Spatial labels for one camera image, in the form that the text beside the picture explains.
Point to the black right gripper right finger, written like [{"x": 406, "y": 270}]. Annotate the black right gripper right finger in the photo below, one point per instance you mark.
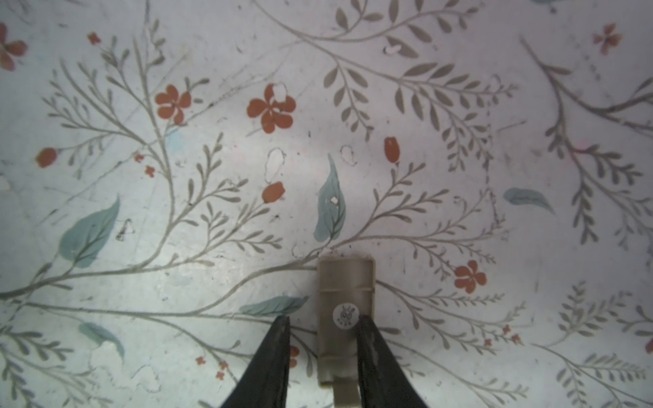
[{"x": 382, "y": 383}]

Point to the beige battery cover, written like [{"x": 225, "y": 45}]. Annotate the beige battery cover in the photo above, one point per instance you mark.
[{"x": 346, "y": 292}]

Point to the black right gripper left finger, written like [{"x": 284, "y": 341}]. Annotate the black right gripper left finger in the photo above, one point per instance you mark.
[{"x": 264, "y": 384}]

